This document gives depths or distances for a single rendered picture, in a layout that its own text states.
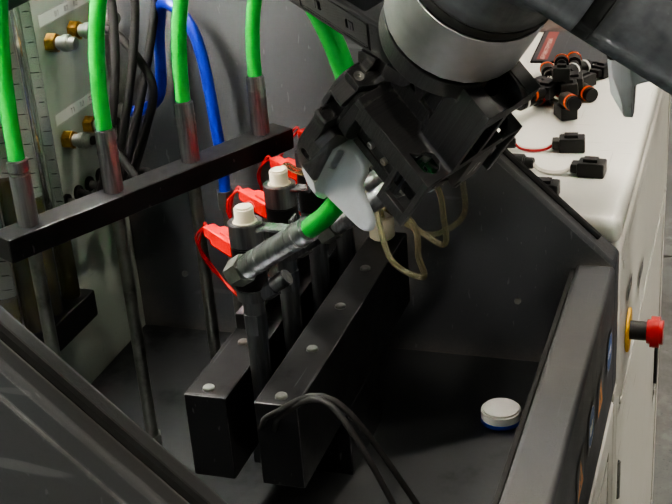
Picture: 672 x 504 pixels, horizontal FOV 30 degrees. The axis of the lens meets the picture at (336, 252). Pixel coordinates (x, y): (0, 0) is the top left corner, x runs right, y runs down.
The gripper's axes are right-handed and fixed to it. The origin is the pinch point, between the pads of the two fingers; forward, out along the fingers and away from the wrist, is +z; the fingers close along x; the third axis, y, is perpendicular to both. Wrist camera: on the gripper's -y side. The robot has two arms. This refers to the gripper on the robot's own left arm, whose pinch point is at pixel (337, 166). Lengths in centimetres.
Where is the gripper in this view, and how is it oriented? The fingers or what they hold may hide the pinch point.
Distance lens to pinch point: 80.8
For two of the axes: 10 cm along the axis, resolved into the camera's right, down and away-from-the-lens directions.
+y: 6.0, 7.8, -1.8
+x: 7.7, -5.0, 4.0
